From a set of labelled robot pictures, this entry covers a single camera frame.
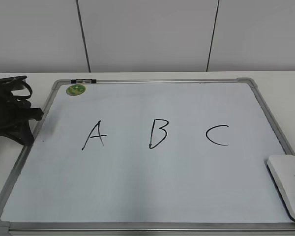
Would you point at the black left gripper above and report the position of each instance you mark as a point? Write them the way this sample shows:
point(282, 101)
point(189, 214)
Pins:
point(10, 103)

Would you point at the white board eraser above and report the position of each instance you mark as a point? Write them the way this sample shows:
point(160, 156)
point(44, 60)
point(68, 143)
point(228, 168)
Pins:
point(282, 169)

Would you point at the round green sticker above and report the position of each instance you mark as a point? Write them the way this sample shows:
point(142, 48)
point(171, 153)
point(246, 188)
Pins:
point(75, 90)

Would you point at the black silver hanging clip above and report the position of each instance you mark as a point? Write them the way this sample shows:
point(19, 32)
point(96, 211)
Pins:
point(84, 81)

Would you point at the white board with grey frame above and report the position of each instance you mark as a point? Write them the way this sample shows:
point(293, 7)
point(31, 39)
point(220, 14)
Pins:
point(149, 156)

